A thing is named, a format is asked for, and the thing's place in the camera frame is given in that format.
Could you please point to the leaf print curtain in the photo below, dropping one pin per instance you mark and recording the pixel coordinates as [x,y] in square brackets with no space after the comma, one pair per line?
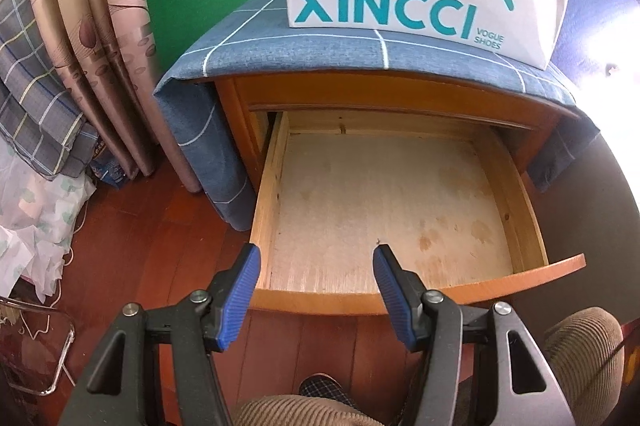
[120,5]

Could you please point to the blue checked cloth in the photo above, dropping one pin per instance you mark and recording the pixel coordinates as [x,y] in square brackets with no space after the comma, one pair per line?
[250,40]

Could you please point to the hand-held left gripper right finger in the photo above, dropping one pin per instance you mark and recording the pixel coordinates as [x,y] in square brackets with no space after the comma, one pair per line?
[395,301]

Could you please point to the wooden drawer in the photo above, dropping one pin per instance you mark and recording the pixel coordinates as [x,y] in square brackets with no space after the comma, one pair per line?
[380,196]

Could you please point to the white floral sheet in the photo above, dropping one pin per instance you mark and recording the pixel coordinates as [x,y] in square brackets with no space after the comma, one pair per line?
[40,216]

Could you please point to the blue packet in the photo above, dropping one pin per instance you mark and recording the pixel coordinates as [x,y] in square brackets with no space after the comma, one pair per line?
[107,171]

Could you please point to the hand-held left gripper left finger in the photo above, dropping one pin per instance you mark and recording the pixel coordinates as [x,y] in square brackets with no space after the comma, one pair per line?
[237,301]

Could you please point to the grey plaid bedding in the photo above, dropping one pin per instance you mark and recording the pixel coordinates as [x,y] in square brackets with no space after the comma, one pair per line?
[30,80]

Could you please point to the plaid slipper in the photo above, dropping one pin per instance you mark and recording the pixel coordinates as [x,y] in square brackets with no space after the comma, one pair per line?
[322,388]

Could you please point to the wooden nightstand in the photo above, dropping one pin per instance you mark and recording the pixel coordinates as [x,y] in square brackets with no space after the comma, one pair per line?
[400,95]

